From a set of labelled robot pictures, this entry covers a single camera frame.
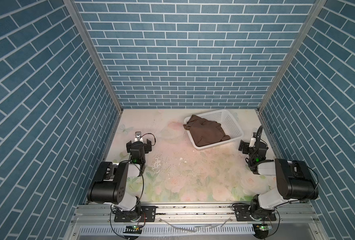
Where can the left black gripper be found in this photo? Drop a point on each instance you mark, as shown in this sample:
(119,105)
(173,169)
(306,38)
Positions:
(138,145)

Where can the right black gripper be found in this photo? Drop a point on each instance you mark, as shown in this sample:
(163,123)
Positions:
(245,146)

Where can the brown trousers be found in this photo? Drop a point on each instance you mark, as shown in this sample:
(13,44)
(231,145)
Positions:
(205,132)

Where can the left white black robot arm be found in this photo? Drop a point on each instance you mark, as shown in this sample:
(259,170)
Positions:
(109,182)

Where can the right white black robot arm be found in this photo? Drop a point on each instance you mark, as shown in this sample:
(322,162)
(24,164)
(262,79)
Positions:
(294,180)

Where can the white plastic perforated basket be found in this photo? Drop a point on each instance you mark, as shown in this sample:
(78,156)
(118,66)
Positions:
(229,124)

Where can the right green circuit board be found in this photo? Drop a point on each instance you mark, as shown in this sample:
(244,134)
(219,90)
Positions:
(262,228)

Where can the green circuit board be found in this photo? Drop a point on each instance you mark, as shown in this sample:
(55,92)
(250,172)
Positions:
(133,230)
(262,228)

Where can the left green circuit board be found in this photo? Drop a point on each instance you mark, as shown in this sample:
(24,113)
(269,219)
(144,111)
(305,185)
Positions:
(133,230)

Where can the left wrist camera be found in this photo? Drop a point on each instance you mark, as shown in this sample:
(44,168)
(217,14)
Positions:
(138,137)

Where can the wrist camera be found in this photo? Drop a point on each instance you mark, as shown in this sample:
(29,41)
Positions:
(253,140)
(138,137)

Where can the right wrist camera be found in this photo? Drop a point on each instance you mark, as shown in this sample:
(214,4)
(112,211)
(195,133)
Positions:
(253,140)

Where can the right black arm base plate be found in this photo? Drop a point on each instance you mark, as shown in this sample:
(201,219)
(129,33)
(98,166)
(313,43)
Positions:
(245,213)

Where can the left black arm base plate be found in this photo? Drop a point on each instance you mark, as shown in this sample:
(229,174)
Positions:
(139,214)

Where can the aluminium front mounting rail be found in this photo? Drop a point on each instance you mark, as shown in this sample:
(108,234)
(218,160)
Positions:
(211,213)

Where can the white slotted cable duct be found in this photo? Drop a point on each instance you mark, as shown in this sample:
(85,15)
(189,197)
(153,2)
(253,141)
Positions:
(166,231)

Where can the left aluminium corner post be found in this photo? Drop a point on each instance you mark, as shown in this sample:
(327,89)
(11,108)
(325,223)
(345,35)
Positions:
(80,26)

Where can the aluminium corner post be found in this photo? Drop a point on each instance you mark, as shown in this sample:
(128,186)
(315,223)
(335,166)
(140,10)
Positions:
(80,26)
(306,26)

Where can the right aluminium corner post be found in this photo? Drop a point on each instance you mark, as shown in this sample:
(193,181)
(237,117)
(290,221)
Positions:
(306,26)

